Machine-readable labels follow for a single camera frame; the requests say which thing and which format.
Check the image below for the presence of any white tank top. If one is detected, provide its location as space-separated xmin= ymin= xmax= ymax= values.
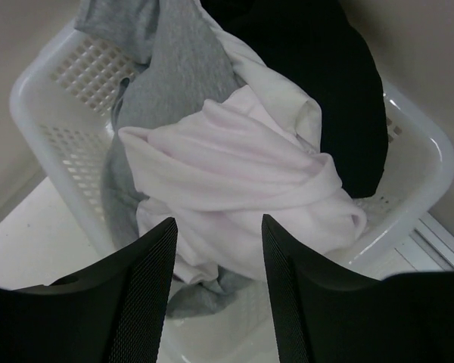
xmin=215 ymin=29 xmax=323 ymax=154

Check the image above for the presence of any pale pink tank top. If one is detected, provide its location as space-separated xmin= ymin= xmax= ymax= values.
xmin=119 ymin=86 xmax=367 ymax=284

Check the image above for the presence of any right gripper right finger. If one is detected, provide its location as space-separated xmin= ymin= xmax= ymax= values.
xmin=262 ymin=216 xmax=454 ymax=362

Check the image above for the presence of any right metal table rail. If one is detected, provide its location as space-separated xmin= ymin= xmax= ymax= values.
xmin=395 ymin=213 xmax=454 ymax=271

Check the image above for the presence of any grey tank top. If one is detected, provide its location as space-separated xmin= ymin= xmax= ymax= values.
xmin=75 ymin=1 xmax=250 ymax=318

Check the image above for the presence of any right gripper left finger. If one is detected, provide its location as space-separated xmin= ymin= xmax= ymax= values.
xmin=0 ymin=218 xmax=177 ymax=362

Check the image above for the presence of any white plastic laundry basket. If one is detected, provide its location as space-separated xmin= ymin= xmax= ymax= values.
xmin=10 ymin=24 xmax=454 ymax=362

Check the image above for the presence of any black tank top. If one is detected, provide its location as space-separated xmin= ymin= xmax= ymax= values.
xmin=201 ymin=0 xmax=388 ymax=199

